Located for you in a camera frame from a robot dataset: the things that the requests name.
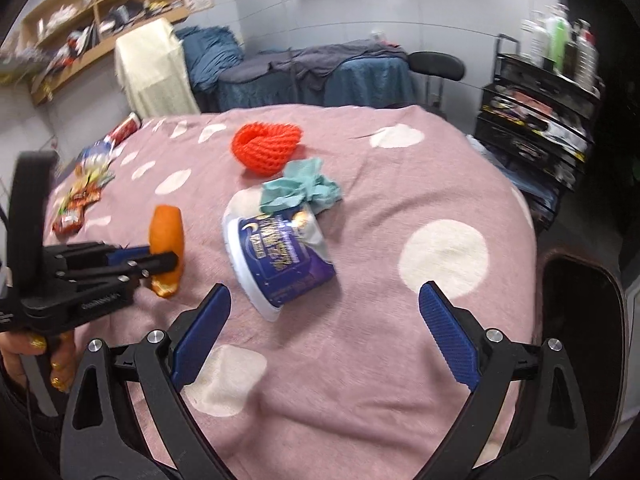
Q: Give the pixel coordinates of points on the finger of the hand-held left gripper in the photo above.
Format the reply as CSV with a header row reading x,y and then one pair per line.
x,y
155,262
127,255

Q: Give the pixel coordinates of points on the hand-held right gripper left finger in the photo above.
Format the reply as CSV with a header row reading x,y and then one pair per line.
x,y
200,340

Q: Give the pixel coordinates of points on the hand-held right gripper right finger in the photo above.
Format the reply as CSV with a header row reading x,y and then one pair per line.
x,y
445,335

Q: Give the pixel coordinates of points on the orange peel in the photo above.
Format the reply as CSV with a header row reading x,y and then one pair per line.
x,y
167,230

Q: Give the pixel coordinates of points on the purple yogurt tub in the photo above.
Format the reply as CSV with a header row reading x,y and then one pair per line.
x,y
280,270

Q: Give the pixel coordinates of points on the dark brown trash bin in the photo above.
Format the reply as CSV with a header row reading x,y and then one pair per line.
x,y
575,335

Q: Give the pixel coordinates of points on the person's left forearm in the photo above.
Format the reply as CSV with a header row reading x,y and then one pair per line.
x,y
20,435

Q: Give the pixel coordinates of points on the person's left hand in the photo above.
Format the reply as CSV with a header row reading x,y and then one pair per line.
x,y
15,355

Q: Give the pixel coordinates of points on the red snack packet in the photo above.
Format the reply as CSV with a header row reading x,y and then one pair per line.
x,y
69,220

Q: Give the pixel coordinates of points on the yellow striped snack packet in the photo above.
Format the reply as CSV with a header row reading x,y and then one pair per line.
x,y
87,185

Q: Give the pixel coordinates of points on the pink dotted blanket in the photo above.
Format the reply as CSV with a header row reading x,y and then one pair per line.
x,y
350,360

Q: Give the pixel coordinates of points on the blue white snack packet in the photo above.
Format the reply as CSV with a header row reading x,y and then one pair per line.
x,y
97,154

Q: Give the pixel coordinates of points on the red can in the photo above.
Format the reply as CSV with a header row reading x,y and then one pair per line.
x,y
125,129

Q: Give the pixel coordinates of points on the orange foam fruit net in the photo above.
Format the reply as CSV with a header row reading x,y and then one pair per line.
x,y
265,150

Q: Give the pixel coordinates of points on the teal crumpled tissue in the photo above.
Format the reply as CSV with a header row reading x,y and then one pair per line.
x,y
300,185

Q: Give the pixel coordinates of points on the cream cloth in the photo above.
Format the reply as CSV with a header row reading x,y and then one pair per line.
x,y
155,70

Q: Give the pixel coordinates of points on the blue bedding pile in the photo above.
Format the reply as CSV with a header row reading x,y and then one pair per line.
x,y
210,60

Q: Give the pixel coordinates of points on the black mesh storage cart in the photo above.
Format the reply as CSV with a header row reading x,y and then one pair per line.
x,y
535,115

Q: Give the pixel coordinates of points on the grey blanket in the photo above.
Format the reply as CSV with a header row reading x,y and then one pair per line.
x,y
320,57

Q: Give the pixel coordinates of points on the blue covered massage bed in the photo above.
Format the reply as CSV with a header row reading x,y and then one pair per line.
x,y
365,80

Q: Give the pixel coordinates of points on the black stool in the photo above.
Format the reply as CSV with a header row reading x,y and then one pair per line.
x,y
435,65

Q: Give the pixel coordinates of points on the small white container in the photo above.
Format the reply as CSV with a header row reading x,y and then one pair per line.
x,y
378,38

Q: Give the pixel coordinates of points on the small white pump bottle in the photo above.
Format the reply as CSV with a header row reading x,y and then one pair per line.
x,y
529,40

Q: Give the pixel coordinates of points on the dark olive bottle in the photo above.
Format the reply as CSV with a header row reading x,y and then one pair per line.
x,y
571,52

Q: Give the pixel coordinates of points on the large white bottle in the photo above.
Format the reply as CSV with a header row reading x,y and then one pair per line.
x,y
540,40

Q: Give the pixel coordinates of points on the clear pump bottle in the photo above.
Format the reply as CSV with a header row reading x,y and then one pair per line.
x,y
586,57

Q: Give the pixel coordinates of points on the green pump bottle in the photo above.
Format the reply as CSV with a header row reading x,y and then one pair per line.
x,y
557,40

